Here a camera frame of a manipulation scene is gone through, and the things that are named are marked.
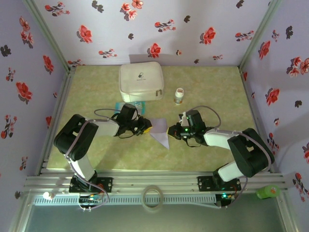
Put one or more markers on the aluminium side rail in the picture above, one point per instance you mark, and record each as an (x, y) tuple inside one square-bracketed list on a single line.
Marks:
[(64, 96), (246, 84)]

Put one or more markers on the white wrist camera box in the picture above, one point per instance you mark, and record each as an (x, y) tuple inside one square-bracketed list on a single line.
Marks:
[(184, 120), (137, 115)]

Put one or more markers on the white zip case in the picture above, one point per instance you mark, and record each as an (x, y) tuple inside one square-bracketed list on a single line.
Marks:
[(149, 75)]

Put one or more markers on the blue wet wipes packet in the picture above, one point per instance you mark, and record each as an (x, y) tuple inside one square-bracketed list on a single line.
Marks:
[(141, 105)]

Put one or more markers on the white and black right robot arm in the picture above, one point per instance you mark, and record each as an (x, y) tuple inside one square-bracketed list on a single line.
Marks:
[(248, 149)]

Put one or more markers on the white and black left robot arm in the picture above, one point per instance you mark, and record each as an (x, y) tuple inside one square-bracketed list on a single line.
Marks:
[(74, 140)]

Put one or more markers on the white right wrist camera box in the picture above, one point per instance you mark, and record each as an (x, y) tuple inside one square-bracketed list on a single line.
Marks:
[(184, 120)]

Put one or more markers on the long aluminium frame rail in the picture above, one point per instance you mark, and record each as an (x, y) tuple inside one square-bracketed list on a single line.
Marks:
[(154, 180)]

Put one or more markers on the small white bottle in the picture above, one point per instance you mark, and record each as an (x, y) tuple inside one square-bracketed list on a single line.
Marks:
[(48, 195)]

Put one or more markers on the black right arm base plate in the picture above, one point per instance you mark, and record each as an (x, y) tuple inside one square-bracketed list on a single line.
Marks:
[(204, 183)]

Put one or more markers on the green plastic container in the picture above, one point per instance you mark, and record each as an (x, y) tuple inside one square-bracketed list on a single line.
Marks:
[(268, 192)]

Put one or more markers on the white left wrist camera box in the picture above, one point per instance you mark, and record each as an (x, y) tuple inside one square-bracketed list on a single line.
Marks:
[(137, 115)]

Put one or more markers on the white pill bottle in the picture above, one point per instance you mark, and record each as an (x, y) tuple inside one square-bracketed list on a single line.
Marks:
[(179, 95)]

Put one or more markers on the aluminium corner post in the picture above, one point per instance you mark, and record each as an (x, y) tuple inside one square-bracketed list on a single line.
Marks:
[(260, 33), (46, 36)]

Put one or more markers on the purple paper sheet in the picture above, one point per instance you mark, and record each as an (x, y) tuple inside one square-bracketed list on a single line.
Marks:
[(159, 128)]

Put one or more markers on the clear tape roll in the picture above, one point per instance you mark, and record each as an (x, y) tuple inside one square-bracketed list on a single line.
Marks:
[(153, 209)]

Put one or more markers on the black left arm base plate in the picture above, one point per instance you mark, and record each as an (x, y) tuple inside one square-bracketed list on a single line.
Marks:
[(106, 184)]

